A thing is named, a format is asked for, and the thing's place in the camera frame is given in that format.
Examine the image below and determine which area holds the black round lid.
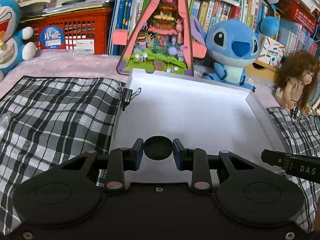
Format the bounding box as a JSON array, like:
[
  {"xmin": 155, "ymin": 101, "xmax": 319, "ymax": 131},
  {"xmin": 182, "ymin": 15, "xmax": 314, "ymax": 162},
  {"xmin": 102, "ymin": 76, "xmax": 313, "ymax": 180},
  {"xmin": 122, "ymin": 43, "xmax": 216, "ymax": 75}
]
[{"xmin": 144, "ymin": 135, "xmax": 172, "ymax": 161}]

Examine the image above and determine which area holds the white shallow cardboard box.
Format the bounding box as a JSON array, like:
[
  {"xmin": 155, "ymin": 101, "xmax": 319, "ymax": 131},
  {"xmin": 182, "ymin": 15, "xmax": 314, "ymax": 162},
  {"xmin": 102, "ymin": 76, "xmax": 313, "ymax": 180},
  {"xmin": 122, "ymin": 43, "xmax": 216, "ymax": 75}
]
[{"xmin": 111, "ymin": 69, "xmax": 289, "ymax": 175}]

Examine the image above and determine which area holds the black binder clip on box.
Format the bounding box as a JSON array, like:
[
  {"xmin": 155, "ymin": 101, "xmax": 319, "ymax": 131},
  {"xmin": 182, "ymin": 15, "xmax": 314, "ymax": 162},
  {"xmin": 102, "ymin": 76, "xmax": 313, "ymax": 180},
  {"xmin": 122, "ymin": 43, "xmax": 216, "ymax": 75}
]
[{"xmin": 120, "ymin": 87, "xmax": 142, "ymax": 111}]

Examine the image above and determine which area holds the black white plaid cloth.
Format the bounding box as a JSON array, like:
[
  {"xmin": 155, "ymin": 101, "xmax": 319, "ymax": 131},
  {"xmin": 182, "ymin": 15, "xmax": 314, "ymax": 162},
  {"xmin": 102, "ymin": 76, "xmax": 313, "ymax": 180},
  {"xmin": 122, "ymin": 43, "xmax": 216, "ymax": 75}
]
[{"xmin": 1, "ymin": 76, "xmax": 319, "ymax": 239}]

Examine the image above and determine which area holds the brown haired doll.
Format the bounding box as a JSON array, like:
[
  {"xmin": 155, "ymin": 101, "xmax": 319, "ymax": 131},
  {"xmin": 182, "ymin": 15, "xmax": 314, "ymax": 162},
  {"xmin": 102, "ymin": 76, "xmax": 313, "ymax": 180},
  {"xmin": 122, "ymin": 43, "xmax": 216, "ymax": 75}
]
[{"xmin": 274, "ymin": 50, "xmax": 319, "ymax": 117}]

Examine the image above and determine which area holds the wooden drawer box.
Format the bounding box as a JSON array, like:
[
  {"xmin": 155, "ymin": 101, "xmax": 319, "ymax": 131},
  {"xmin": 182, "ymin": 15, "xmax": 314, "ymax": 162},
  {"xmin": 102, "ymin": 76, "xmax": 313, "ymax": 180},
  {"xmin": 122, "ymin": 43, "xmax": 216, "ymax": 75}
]
[{"xmin": 245, "ymin": 60, "xmax": 279, "ymax": 81}]

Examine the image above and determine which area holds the white pencil pattern box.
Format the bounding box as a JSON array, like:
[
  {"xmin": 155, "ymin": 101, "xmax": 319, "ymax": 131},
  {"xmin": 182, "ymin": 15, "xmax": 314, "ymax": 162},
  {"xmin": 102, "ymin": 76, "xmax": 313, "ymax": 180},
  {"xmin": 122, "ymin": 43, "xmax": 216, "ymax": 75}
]
[{"xmin": 258, "ymin": 34, "xmax": 286, "ymax": 68}]

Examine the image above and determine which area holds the Stitch plush toy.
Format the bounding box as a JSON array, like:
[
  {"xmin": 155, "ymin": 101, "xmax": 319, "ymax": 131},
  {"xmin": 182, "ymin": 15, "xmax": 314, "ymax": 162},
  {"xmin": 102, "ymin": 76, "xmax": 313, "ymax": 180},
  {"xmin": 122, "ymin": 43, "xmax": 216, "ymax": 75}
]
[{"xmin": 190, "ymin": 15, "xmax": 273, "ymax": 92}]

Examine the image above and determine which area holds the pink triangular miniature house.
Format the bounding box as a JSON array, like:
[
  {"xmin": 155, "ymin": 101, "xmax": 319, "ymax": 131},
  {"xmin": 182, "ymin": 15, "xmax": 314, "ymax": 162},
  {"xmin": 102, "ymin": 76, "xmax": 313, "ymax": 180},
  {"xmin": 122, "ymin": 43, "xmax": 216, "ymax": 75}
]
[{"xmin": 112, "ymin": 0, "xmax": 206, "ymax": 76}]

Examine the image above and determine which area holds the red plastic crate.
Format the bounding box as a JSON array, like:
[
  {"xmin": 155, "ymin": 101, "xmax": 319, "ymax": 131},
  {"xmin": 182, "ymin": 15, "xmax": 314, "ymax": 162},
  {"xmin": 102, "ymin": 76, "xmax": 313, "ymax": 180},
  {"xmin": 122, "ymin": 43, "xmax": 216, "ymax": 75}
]
[{"xmin": 19, "ymin": 8, "xmax": 112, "ymax": 55}]

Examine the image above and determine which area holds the Doraemon plush toy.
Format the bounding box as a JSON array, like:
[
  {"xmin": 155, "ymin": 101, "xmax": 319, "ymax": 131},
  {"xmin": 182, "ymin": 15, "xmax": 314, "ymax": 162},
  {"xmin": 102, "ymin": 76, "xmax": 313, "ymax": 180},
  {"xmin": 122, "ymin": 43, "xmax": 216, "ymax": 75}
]
[{"xmin": 1, "ymin": 0, "xmax": 37, "ymax": 80}]

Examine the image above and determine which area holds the row of shelf books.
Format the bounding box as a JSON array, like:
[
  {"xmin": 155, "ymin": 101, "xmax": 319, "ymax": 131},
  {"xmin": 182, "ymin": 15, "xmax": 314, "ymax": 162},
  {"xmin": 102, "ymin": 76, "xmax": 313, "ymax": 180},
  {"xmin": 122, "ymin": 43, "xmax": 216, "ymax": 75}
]
[{"xmin": 110, "ymin": 0, "xmax": 319, "ymax": 58}]

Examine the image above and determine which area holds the red basket on shelf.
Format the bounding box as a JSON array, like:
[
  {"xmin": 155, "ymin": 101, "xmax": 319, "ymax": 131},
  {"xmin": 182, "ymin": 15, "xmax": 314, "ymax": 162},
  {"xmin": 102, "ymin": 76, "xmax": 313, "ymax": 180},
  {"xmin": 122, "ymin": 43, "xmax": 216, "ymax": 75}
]
[{"xmin": 276, "ymin": 0, "xmax": 318, "ymax": 35}]

